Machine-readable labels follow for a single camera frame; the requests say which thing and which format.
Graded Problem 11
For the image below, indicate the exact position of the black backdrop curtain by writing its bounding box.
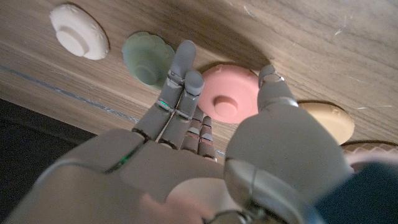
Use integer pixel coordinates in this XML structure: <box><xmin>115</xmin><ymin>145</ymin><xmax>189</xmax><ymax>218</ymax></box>
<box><xmin>0</xmin><ymin>98</ymin><xmax>97</xmax><ymax>218</ymax></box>

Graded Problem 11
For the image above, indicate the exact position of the large orange disc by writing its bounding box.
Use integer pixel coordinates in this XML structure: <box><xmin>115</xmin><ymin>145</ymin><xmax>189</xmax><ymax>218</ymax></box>
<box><xmin>297</xmin><ymin>100</ymin><xmax>356</xmax><ymax>146</ymax></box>

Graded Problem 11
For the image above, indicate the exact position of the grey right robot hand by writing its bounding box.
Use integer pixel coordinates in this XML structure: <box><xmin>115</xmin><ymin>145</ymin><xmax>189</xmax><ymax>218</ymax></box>
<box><xmin>4</xmin><ymin>39</ymin><xmax>354</xmax><ymax>224</ymax></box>

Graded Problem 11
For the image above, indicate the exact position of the coral red disc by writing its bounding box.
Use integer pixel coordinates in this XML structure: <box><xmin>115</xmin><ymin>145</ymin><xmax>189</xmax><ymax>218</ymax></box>
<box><xmin>197</xmin><ymin>63</ymin><xmax>261</xmax><ymax>124</ymax></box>

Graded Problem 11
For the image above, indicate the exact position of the blue right wrist connector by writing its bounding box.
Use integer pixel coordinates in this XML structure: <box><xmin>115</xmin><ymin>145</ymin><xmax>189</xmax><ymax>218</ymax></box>
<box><xmin>313</xmin><ymin>161</ymin><xmax>398</xmax><ymax>224</ymax></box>

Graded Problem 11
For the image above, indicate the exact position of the dusty pink disc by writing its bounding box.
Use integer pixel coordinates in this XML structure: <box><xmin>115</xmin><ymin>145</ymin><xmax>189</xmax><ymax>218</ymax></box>
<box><xmin>341</xmin><ymin>140</ymin><xmax>398</xmax><ymax>170</ymax></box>

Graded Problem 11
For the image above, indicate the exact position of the small cream disc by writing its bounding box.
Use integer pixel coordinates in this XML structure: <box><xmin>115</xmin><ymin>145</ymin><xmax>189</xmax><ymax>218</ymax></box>
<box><xmin>49</xmin><ymin>2</ymin><xmax>111</xmax><ymax>61</ymax></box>

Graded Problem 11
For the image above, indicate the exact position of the sage green disc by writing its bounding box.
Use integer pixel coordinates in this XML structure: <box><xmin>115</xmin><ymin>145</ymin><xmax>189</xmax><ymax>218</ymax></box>
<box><xmin>121</xmin><ymin>31</ymin><xmax>176</xmax><ymax>91</ymax></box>

